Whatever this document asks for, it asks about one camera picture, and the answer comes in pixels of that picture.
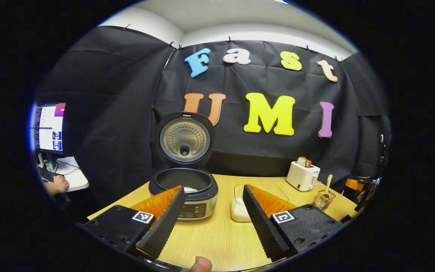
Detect silver rice cooker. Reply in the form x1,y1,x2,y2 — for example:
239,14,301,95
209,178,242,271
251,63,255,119
148,111,219,221

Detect wooden spoon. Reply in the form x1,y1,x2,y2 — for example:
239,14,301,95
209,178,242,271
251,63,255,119
321,174,333,201

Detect clear tray of white rice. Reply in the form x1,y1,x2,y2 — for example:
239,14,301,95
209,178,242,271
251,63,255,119
231,184,289,222

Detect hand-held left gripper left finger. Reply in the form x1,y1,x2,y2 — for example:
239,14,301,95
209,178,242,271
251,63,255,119
79,185,186,260

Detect white side desk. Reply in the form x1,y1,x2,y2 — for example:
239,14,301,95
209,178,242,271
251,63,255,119
36,156,89,193

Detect black backdrop cloth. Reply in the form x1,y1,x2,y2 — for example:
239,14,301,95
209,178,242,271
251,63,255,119
32,26,392,208

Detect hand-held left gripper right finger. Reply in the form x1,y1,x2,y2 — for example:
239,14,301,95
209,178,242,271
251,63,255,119
242,184,344,262

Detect black keyboard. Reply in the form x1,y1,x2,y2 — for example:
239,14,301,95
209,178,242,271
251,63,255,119
38,166,56,182

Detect computer monitor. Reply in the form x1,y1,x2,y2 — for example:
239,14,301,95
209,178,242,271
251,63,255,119
32,102,67,155

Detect clear chopstick holder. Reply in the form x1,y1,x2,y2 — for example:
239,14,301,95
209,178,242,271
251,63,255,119
312,189,336,211

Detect white toaster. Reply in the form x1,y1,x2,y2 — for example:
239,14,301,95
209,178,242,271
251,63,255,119
286,161,321,192

